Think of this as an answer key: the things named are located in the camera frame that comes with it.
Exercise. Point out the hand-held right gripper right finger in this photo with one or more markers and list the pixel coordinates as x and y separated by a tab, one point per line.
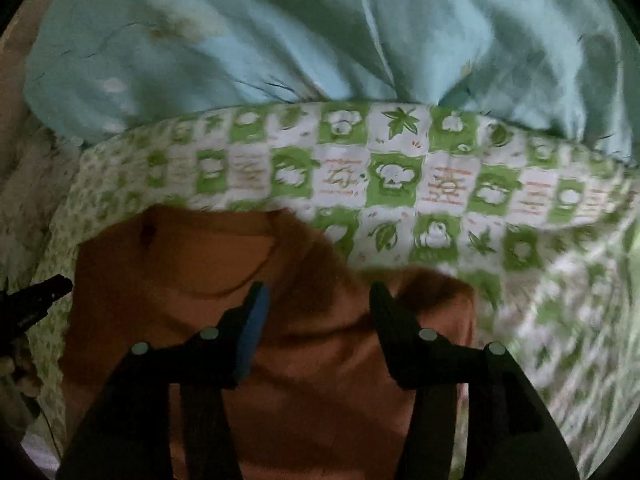
387	330

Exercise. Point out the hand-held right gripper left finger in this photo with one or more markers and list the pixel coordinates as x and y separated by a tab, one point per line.
252	330

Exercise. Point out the person's left hand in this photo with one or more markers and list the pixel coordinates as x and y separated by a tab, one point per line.
22	367

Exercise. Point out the pastel floral cloth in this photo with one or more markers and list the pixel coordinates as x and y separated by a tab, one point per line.
35	195

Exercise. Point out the green checked bed sheet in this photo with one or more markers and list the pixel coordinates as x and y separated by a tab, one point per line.
395	175

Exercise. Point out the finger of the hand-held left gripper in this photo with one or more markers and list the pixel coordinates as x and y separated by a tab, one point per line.
35	300

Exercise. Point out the brown fleece garment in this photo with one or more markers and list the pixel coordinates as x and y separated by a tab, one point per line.
320	360

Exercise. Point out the light blue floral quilt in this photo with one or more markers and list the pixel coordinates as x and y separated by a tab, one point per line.
300	30

